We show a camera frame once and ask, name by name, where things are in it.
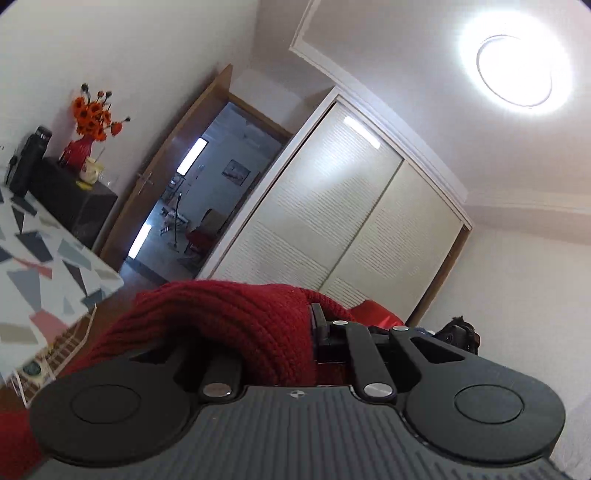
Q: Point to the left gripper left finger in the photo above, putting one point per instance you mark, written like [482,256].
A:
[209,378]

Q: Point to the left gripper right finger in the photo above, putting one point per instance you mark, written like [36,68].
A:
[352,345]

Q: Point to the red black beige knit sweater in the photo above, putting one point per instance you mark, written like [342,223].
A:
[119,406]

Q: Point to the white sliding wardrobe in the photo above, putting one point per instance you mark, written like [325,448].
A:
[345,211]

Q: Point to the geometric pattern tablecloth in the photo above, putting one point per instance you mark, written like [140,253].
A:
[51,286]

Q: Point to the black cabinet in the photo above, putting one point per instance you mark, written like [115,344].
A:
[80,208]

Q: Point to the brown wooden door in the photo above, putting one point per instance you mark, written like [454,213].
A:
[153,179]

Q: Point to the small cream cup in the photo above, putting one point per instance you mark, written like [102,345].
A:
[90,171]

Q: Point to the round ceiling light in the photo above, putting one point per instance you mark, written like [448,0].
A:
[517,60]

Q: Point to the black water bottle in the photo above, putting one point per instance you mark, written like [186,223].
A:
[21,164]

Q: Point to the red vase orange flowers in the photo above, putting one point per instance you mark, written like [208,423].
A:
[94,122]

